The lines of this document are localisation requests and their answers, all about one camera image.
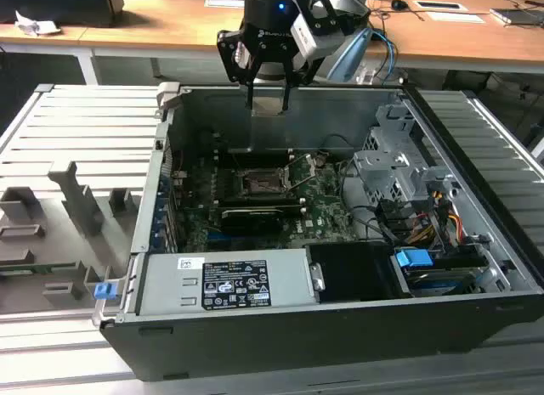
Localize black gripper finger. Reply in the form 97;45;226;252
280;56;319;115
216;28;257;110

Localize silver topped CPU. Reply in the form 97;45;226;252
250;96;285;116

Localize metal socket cover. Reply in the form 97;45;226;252
278;154;319;191

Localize CPU socket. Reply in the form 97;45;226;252
229;167;291;200

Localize wooden desk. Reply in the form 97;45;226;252
0;0;544;86

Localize grey plastic case latch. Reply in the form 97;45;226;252
156;82;184;112

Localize silver metal drive cage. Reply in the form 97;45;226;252
352;104;462;209

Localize green motherboard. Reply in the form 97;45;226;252
169;150;365;251

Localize black graphics card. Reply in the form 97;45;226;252
218;206;285;238

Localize white paper sheet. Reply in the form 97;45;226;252
426;10;491;25

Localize black computer box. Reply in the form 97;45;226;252
0;0;125;29

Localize crumpled white paper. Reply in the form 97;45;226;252
14;9;63;37

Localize grey parts rack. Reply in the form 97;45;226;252
0;159;144;316

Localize blue disk carrier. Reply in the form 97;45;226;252
394;248;433;269

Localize silver laptop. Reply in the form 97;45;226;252
490;6;544;29

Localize grey power supply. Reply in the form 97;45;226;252
138;248;323;316

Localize hard disk drive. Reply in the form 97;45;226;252
403;265;478;297

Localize blue case latch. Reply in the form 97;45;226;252
93;282;118;302

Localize open black PC case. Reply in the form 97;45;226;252
91;82;544;383

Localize green RAM stick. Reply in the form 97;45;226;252
0;262;82;272

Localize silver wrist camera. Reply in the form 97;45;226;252
291;12;343;59

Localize blue cable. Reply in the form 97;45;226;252
372;28;400;82

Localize yellow red power wires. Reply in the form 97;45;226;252
405;190;464;247

